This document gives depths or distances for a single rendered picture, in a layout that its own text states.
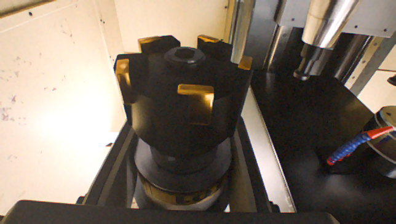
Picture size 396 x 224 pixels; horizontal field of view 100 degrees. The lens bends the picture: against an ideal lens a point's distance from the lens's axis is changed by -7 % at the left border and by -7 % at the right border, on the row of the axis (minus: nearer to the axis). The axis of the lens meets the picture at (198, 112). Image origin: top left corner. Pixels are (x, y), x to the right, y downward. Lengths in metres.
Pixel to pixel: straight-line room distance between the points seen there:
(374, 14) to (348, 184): 0.65
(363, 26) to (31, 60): 1.13
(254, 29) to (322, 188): 0.60
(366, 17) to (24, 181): 1.25
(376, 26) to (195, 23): 0.82
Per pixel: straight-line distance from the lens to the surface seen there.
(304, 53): 0.19
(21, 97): 0.65
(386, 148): 0.62
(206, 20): 1.14
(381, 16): 1.00
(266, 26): 0.83
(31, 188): 0.72
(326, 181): 0.54
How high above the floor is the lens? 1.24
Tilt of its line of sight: 41 degrees up
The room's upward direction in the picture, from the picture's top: 176 degrees counter-clockwise
